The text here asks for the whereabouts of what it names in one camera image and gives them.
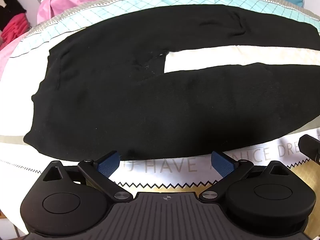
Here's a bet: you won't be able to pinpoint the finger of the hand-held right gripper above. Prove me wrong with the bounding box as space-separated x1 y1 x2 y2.
298 134 320 164

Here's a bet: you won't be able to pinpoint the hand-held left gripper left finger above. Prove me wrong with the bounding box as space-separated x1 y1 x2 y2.
41 151 132 202

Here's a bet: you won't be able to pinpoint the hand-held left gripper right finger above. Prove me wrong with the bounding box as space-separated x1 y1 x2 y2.
200 151 292 202

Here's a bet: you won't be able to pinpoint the black pants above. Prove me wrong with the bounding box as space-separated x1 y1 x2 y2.
23 5 320 162

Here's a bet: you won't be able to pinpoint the pile of red clothes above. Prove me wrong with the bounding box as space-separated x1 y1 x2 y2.
0 14 32 51

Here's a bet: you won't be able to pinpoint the dark hanging clothes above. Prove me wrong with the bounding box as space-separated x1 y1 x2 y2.
0 0 27 31

